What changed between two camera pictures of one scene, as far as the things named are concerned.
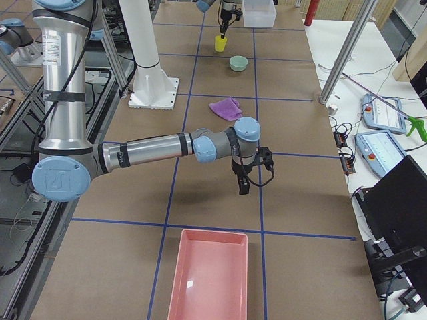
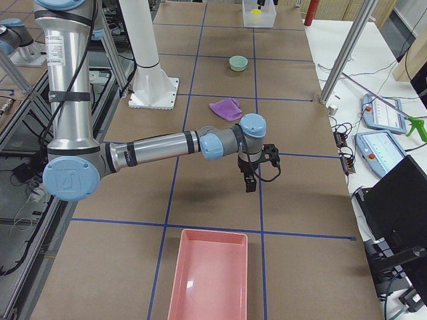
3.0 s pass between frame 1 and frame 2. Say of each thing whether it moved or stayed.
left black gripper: moved
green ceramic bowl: stayed
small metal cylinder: stayed
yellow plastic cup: moved
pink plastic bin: stayed
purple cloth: stayed
